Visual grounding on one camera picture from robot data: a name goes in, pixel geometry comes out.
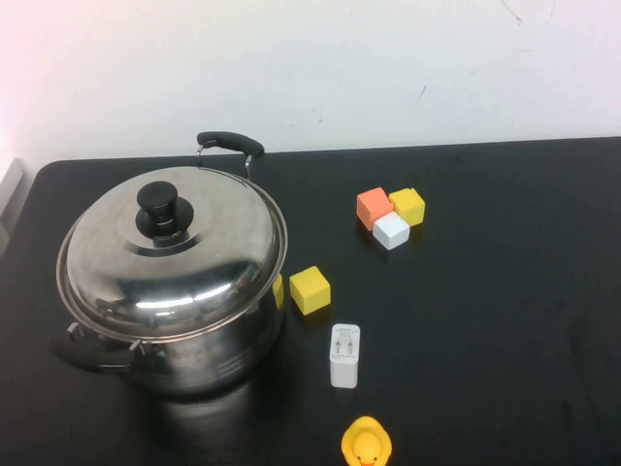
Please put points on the steel lid with black knob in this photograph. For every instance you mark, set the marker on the steel lid with black knob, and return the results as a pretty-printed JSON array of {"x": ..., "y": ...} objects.
[{"x": 194, "y": 272}]

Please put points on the yellow cube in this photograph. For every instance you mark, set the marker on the yellow cube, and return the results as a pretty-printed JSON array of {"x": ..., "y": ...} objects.
[
  {"x": 310, "y": 290},
  {"x": 410, "y": 204}
]

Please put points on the orange cube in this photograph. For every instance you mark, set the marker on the orange cube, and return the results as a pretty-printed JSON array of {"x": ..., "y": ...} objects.
[{"x": 371, "y": 206}]

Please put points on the white cube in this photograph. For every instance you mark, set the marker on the white cube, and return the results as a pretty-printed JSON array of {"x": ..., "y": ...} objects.
[{"x": 391, "y": 232}]

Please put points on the white power adapter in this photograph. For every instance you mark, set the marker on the white power adapter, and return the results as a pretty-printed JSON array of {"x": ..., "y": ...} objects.
[{"x": 345, "y": 359}]

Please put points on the yellow rubber duck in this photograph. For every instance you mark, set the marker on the yellow rubber duck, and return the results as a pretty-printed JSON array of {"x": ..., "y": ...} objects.
[{"x": 367, "y": 442}]

